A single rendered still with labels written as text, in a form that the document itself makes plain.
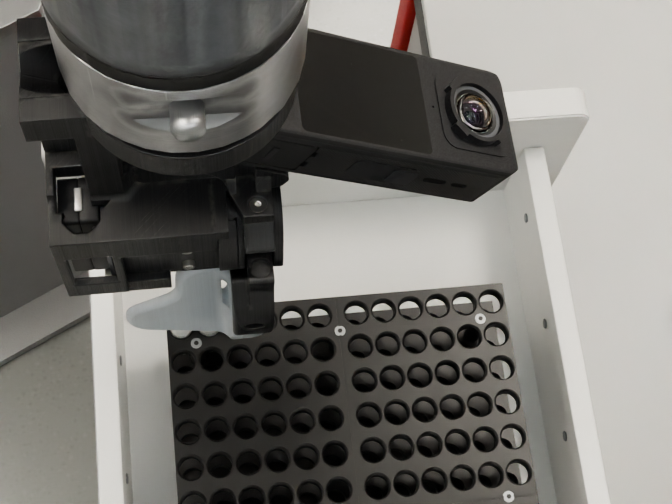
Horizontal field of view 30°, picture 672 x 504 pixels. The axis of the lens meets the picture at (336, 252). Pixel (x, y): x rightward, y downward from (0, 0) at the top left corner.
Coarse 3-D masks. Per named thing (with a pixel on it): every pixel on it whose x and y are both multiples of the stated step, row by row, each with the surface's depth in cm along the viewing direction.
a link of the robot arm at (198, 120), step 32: (64, 64) 35; (288, 64) 35; (96, 96) 35; (128, 96) 34; (160, 96) 33; (192, 96) 34; (224, 96) 34; (256, 96) 35; (288, 96) 37; (128, 128) 36; (160, 128) 35; (192, 128) 34; (224, 128) 36; (256, 128) 37
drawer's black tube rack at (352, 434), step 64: (320, 320) 68; (384, 320) 68; (192, 384) 63; (256, 384) 63; (320, 384) 66; (384, 384) 67; (448, 384) 64; (512, 384) 64; (192, 448) 62; (256, 448) 62; (320, 448) 62; (384, 448) 62; (448, 448) 66; (512, 448) 63
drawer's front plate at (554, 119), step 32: (512, 96) 67; (544, 96) 67; (576, 96) 67; (512, 128) 67; (544, 128) 68; (576, 128) 68; (288, 192) 72; (320, 192) 72; (352, 192) 73; (384, 192) 73
